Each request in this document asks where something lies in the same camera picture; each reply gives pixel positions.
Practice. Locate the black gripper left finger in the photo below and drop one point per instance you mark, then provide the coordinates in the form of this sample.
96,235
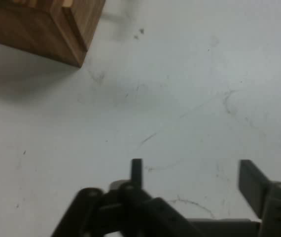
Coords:
130,205

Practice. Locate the wooden drawer cabinet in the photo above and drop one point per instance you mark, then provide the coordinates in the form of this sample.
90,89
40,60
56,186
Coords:
42,29

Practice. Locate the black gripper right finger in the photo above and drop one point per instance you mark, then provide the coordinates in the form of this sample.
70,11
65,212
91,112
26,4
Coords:
258,187

